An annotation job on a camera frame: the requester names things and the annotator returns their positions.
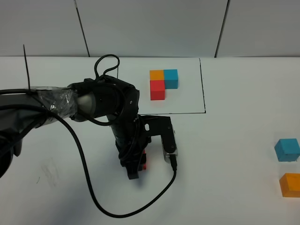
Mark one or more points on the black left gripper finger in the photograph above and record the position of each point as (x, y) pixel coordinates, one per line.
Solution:
(132, 171)

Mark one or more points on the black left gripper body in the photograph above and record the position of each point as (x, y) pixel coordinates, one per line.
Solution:
(129, 142)

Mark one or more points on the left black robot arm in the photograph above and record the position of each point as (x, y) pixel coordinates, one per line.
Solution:
(106, 101)

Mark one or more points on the template red cube block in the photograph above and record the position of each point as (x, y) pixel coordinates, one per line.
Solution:
(157, 90)

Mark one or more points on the template orange cube block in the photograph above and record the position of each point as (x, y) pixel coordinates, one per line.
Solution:
(156, 75)

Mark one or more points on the template blue cube block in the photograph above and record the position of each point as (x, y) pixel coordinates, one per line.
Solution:
(171, 78)

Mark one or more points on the loose blue cube block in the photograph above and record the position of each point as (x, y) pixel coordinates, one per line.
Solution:
(287, 150)

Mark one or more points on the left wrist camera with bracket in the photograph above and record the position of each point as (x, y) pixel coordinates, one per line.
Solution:
(161, 126)

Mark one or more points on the black cable tie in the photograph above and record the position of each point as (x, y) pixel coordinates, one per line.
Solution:
(27, 69)

